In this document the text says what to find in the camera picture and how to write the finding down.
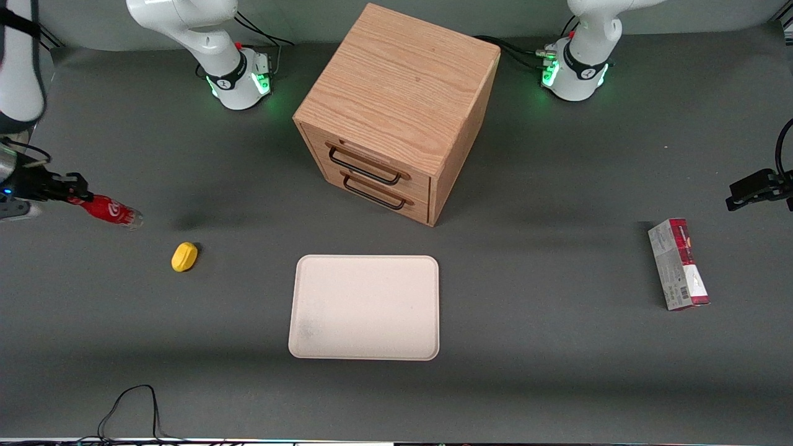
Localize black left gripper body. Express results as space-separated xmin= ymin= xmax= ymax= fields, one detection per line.
xmin=768 ymin=168 xmax=793 ymax=212

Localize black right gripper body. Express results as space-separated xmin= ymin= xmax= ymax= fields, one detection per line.
xmin=0 ymin=162 xmax=68 ymax=203

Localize red coke bottle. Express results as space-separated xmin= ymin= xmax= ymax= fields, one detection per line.
xmin=67 ymin=193 xmax=144 ymax=230

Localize beige rectangular tray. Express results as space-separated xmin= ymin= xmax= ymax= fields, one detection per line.
xmin=288 ymin=254 xmax=440 ymax=362

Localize red and grey carton box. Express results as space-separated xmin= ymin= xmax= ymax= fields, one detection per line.
xmin=647 ymin=217 xmax=711 ymax=312

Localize yellow lemon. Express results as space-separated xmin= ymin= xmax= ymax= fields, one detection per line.
xmin=171 ymin=242 xmax=199 ymax=273

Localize wooden drawer front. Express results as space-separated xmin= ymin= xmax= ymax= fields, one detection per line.
xmin=322 ymin=168 xmax=431 ymax=224
xmin=307 ymin=127 xmax=432 ymax=200

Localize wooden drawer cabinet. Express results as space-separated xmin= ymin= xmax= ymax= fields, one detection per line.
xmin=292 ymin=2 xmax=502 ymax=227

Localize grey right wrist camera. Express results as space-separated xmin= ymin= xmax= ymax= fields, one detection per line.
xmin=0 ymin=199 xmax=43 ymax=222

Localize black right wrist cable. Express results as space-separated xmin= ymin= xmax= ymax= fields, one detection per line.
xmin=0 ymin=138 xmax=53 ymax=168

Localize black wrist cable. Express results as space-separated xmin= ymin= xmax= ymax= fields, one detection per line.
xmin=775 ymin=118 xmax=793 ymax=178
xmin=0 ymin=138 xmax=53 ymax=168

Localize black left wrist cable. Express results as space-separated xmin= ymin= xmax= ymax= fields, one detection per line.
xmin=775 ymin=118 xmax=793 ymax=178

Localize black looped table cable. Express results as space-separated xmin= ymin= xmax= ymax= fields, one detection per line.
xmin=74 ymin=384 xmax=205 ymax=444

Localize black left arm base cables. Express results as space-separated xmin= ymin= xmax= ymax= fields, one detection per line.
xmin=473 ymin=17 xmax=581 ymax=70

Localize black metal drawer handle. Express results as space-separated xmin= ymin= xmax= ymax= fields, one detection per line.
xmin=341 ymin=173 xmax=414 ymax=211
xmin=326 ymin=143 xmax=411 ymax=186

